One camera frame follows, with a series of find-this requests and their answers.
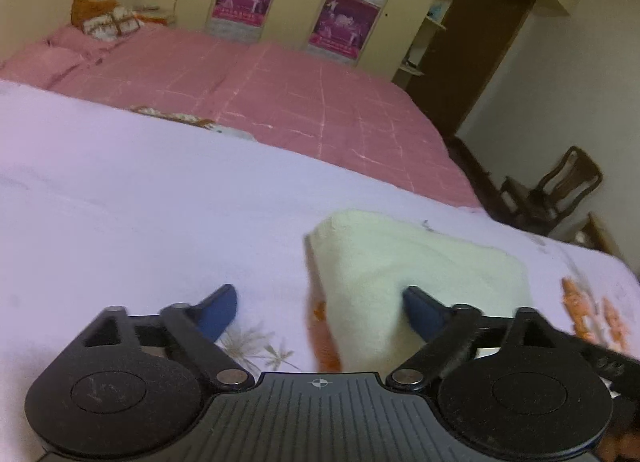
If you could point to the floral bed sheet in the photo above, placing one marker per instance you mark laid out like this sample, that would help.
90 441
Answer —
150 202

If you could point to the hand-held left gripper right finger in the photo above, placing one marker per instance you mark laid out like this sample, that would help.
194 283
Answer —
424 313

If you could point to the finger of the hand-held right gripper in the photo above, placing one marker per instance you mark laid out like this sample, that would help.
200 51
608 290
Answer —
605 362

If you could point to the pink checked bed cover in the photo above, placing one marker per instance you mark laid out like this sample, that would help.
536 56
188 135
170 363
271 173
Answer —
300 101

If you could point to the blue item on shelf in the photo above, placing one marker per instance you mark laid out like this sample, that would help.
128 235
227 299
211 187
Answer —
437 10

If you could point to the pink pillow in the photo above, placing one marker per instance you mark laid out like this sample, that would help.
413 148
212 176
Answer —
45 59

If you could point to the folded patterned fabric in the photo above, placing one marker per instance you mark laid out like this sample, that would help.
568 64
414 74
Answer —
155 15

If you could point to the pale yellow small cloth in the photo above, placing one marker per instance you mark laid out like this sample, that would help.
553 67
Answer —
400 257

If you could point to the dark wooden chair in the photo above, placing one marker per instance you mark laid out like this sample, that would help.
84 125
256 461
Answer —
545 197

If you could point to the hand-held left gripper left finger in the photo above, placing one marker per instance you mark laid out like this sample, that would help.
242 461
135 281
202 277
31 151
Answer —
220 309

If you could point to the dark brown wooden door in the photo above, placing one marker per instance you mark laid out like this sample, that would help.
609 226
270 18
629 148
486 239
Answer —
465 51

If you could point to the orange patterned pillow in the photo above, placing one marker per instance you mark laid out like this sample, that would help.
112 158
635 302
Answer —
107 19

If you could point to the dark wooden side table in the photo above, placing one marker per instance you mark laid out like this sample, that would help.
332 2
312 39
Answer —
597 237

